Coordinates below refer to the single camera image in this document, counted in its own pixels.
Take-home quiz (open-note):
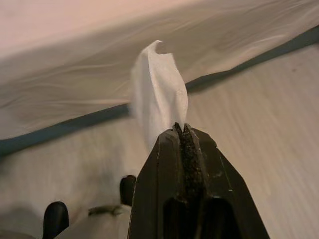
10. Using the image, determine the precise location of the black robot foot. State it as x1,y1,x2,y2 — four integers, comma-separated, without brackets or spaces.
43,201,70,239
119,175,137,207

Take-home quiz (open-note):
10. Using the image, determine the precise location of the black right robot foot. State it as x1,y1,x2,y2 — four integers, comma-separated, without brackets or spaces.
119,175,137,207

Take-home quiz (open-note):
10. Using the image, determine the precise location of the white paper tissue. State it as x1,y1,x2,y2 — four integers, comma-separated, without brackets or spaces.
129,39,189,153

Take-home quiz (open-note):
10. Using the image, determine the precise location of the mattress with beige sheet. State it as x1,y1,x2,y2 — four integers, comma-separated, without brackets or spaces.
0,0,319,139

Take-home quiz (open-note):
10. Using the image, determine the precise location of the black left robot foot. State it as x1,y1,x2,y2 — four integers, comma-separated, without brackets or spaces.
43,201,70,239

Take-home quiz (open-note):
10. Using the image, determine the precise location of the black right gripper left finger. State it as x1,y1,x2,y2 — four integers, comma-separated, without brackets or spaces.
128,122,190,239

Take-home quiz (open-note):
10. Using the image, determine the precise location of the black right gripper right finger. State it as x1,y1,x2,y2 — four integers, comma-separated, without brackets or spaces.
182,123,271,239

